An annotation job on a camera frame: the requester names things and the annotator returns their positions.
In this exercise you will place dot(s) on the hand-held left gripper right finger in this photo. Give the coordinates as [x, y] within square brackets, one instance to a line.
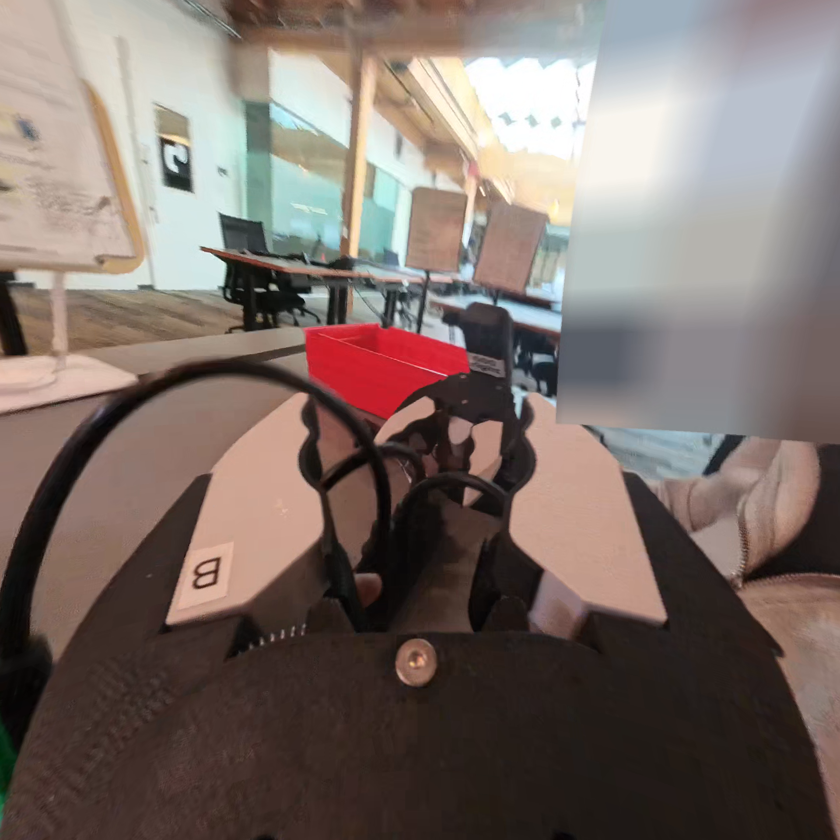
[577, 525]

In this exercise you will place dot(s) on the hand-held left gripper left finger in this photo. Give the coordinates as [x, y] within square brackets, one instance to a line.
[262, 525]

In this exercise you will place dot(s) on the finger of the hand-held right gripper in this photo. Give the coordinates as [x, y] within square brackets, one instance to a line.
[484, 459]
[407, 420]

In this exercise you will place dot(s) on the wooden desk with dark legs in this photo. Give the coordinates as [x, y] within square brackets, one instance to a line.
[525, 315]

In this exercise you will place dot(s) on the red plastic bin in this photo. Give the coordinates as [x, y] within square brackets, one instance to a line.
[367, 374]

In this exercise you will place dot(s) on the brown board on stand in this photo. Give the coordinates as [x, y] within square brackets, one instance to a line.
[512, 246]
[436, 229]

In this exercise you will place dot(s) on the long wooden desk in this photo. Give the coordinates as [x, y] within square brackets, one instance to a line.
[308, 266]

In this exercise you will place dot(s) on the wooden pillar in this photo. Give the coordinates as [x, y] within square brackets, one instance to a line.
[358, 157]

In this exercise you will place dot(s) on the black office chair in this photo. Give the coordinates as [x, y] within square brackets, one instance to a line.
[246, 236]

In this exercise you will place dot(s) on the black stand leg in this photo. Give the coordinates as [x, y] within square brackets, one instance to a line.
[10, 315]

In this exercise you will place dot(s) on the document stand with white base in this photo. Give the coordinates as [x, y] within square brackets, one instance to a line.
[52, 157]

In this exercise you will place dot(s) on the black and white wall poster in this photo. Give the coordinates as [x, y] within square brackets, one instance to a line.
[176, 157]

